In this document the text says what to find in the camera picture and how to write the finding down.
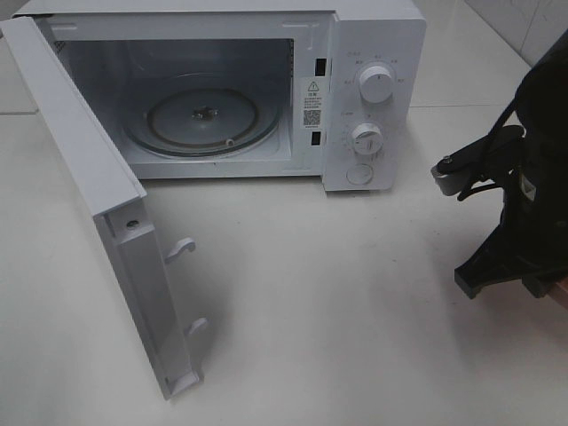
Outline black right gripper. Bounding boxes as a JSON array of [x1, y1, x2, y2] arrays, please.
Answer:
[[454, 172, 567, 299]]

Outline white round door button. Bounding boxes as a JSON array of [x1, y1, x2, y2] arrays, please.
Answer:
[[346, 163, 374, 185]]

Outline white microwave door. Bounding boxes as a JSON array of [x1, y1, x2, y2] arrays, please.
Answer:
[[1, 17, 201, 398]]

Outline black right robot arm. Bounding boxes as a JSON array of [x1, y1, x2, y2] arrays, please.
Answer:
[[454, 34, 567, 298]]

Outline white lower timer knob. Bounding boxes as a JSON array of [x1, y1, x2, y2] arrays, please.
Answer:
[[351, 122, 384, 155]]

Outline white upper power knob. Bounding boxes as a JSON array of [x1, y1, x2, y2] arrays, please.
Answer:
[[359, 65, 394, 104]]

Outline white microwave oven body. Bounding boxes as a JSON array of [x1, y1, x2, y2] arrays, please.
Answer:
[[8, 1, 426, 192]]

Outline white warning label sticker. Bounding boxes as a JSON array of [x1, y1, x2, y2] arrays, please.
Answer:
[[300, 76, 329, 130]]

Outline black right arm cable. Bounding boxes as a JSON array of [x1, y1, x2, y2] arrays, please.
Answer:
[[456, 88, 525, 201]]

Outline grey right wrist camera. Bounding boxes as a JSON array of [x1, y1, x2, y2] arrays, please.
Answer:
[[430, 125, 525, 196]]

